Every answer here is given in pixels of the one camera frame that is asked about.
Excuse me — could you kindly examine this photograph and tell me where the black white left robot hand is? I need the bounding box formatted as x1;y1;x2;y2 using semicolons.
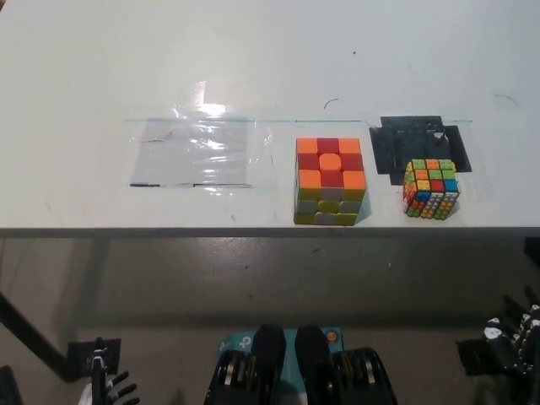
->
82;337;140;405

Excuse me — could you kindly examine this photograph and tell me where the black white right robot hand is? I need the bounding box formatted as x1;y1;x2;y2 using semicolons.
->
483;285;540;396

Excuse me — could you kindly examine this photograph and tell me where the small studded multicolour puzzle cube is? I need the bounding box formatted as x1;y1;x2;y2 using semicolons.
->
400;158;461;221

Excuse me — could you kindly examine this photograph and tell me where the black ribbed robot torso block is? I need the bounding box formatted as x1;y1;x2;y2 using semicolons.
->
294;323;398;405
205;323;288;405

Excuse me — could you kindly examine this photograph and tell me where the big orange red puzzle cube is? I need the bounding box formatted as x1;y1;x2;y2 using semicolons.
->
294;137;367;227

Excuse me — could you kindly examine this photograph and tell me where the black floor plate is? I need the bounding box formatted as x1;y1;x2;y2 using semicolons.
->
67;337;122;383
456;338;507;377

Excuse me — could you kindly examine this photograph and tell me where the black table leg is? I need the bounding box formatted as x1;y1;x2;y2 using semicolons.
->
0;289;71;373

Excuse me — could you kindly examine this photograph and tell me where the black tape patch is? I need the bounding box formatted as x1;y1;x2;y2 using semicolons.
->
369;116;473;186

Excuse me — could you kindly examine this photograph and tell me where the clear plastic sheet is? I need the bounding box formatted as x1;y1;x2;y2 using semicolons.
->
128;116;254;188

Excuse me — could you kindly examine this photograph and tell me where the clear plastic film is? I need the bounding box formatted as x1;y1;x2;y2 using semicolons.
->
124;79;278;196

